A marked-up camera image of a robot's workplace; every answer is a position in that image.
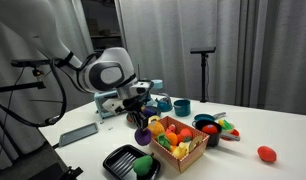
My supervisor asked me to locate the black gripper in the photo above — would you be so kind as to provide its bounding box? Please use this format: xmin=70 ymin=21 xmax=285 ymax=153
xmin=122 ymin=95 xmax=150 ymax=132

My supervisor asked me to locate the purple eggplant plushie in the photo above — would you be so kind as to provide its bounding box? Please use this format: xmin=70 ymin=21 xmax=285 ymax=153
xmin=141 ymin=107 xmax=158 ymax=119

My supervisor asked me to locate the yellow banana plushie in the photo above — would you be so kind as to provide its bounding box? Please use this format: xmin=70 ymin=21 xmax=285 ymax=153
xmin=148 ymin=114 xmax=162 ymax=124

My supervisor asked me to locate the orange pineapple plushie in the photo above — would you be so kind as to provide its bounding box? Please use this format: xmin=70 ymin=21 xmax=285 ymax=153
xmin=147 ymin=120 xmax=166 ymax=140

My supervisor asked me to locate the green leafy plushie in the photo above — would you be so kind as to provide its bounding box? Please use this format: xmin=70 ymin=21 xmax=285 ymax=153
xmin=156 ymin=133 xmax=173 ymax=152

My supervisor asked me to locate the pink plushie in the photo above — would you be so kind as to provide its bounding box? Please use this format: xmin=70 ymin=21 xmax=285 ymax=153
xmin=165 ymin=123 xmax=177 ymax=135

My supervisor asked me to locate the orange round plushie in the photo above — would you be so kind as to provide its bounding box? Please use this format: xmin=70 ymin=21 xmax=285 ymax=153
xmin=166 ymin=132 xmax=179 ymax=147

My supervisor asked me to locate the green pear plushie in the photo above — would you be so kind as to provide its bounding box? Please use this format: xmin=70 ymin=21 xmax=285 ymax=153
xmin=132 ymin=154 xmax=154 ymax=177

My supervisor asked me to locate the red tomato plushie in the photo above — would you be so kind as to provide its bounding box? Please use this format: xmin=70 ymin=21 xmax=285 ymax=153
xmin=178 ymin=128 xmax=194 ymax=143

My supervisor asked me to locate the red checked cardboard box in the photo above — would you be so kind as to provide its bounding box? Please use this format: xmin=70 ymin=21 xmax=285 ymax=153
xmin=148 ymin=115 xmax=211 ymax=174

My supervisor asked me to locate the beige slice plushie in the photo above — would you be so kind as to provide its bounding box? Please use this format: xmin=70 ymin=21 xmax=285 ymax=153
xmin=188 ymin=134 xmax=204 ymax=154

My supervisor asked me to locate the red oval plushie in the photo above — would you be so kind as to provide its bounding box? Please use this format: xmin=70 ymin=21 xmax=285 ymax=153
xmin=257 ymin=145 xmax=278 ymax=164

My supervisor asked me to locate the black toy frying pan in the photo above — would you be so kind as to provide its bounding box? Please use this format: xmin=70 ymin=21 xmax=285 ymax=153
xmin=126 ymin=105 xmax=163 ymax=124

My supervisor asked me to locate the teal toy kettle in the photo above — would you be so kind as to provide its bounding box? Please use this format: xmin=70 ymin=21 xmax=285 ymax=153
xmin=155 ymin=92 xmax=174 ymax=113

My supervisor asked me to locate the light blue toy oven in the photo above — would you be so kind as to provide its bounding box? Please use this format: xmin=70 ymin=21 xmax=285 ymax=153
xmin=93 ymin=78 xmax=164 ymax=120

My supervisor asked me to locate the teal toy pot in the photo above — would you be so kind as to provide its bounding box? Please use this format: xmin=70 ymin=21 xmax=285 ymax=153
xmin=172 ymin=98 xmax=192 ymax=118

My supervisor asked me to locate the black grill tray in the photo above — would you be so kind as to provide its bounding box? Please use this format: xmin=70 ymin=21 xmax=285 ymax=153
xmin=102 ymin=143 xmax=162 ymax=180

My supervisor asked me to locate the grey rectangular tray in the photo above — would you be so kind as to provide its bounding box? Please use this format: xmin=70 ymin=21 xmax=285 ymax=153
xmin=58 ymin=121 xmax=100 ymax=148

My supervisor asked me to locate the black toy saucepan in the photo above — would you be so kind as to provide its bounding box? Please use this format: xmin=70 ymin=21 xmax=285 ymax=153
xmin=191 ymin=119 xmax=242 ymax=148

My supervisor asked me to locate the yellow green toy vegetable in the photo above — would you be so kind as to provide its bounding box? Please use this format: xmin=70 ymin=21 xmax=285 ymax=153
xmin=217 ymin=118 xmax=236 ymax=132

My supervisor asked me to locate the dark background shelf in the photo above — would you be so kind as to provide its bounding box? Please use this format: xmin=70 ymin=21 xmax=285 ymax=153
xmin=80 ymin=0 xmax=127 ymax=54

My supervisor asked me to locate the black tripod stand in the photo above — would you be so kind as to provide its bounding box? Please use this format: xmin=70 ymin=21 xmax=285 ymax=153
xmin=0 ymin=66 xmax=47 ymax=158

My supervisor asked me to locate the grey curtain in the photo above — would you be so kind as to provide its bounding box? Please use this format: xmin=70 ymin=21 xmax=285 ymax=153
xmin=237 ymin=0 xmax=306 ymax=116

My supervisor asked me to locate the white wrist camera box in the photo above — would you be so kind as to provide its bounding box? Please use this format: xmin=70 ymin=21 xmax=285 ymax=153
xmin=101 ymin=97 xmax=126 ymax=116

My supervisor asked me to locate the teal pan with grey handle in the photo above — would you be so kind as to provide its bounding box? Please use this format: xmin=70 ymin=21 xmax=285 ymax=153
xmin=193 ymin=111 xmax=227 ymax=123

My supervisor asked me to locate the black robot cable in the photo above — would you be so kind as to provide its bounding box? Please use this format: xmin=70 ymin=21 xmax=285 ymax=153
xmin=0 ymin=51 xmax=104 ymax=128

